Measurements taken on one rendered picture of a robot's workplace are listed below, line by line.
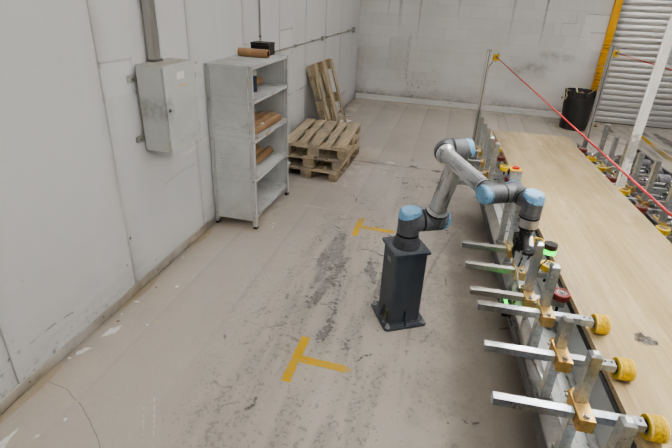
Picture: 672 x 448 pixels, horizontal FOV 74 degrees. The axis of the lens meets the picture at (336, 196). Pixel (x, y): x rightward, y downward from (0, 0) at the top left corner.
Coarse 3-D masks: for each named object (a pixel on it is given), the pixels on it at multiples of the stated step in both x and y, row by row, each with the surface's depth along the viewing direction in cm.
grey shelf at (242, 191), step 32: (224, 64) 380; (256, 64) 387; (224, 96) 391; (256, 96) 407; (224, 128) 403; (224, 160) 417; (224, 192) 431; (256, 192) 424; (288, 192) 516; (256, 224) 436
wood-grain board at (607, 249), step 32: (512, 160) 383; (544, 160) 387; (576, 160) 391; (544, 192) 322; (576, 192) 324; (608, 192) 327; (544, 224) 276; (576, 224) 277; (608, 224) 279; (640, 224) 281; (576, 256) 242; (608, 256) 244; (640, 256) 245; (576, 288) 215; (608, 288) 216; (640, 288) 217; (640, 320) 195; (608, 352) 176; (640, 352) 177; (608, 384) 165; (640, 384) 162
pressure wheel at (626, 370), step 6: (618, 360) 162; (624, 360) 162; (630, 360) 162; (618, 366) 162; (624, 366) 160; (630, 366) 160; (612, 372) 165; (618, 372) 161; (624, 372) 160; (630, 372) 159; (636, 372) 159; (618, 378) 161; (624, 378) 160; (630, 378) 160
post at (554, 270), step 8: (552, 264) 183; (552, 272) 183; (552, 280) 184; (544, 288) 189; (552, 288) 186; (544, 296) 188; (552, 296) 187; (544, 304) 190; (536, 320) 194; (536, 328) 195; (536, 336) 197; (528, 344) 201; (536, 344) 198
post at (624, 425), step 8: (624, 416) 117; (616, 424) 119; (624, 424) 115; (632, 424) 115; (616, 432) 118; (624, 432) 116; (632, 432) 115; (608, 440) 122; (616, 440) 118; (624, 440) 117; (632, 440) 116
